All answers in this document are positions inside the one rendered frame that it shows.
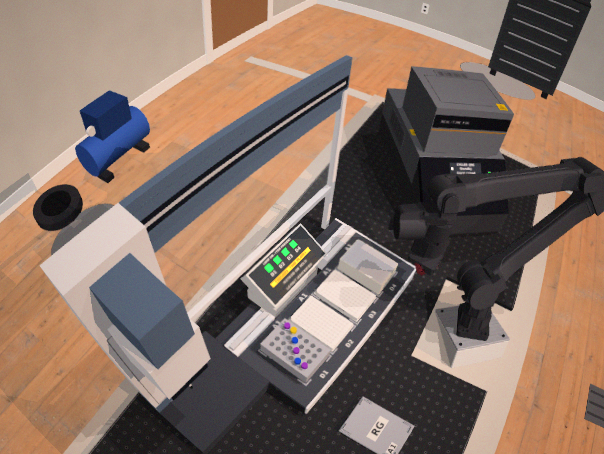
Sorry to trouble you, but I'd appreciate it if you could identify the black thermal cycler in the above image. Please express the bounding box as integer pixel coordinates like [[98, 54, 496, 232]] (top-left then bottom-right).
[[379, 66, 514, 234]]

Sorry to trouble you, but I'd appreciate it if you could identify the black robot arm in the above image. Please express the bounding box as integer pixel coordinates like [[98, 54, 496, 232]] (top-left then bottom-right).
[[388, 157, 604, 341]]

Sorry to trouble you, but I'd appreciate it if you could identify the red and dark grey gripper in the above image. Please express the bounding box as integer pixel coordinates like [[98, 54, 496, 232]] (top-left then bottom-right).
[[408, 236, 450, 276]]

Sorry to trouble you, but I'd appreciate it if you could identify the cream well plate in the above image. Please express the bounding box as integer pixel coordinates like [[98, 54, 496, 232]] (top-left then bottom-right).
[[288, 296, 354, 352], [314, 270, 376, 323]]

